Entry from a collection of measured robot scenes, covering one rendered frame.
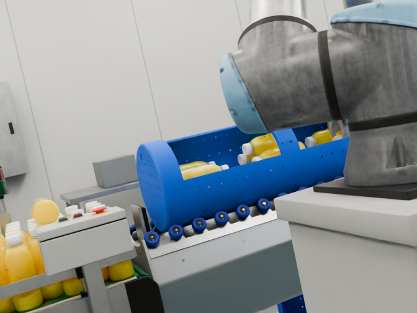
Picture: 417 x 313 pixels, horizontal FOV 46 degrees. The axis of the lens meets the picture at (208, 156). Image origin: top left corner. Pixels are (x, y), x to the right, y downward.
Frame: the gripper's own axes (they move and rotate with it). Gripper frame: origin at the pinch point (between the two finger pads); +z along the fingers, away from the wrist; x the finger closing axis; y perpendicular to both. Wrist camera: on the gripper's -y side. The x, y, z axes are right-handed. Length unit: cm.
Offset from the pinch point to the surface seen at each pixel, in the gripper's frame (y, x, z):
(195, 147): -48, 16, -8
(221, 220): -53, -6, 14
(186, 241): -65, -6, 17
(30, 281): -108, -15, 13
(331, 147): -10.5, -8.8, 1.3
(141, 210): -75, 1, 6
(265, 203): -36.4, -5.0, 13.5
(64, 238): -99, -28, 3
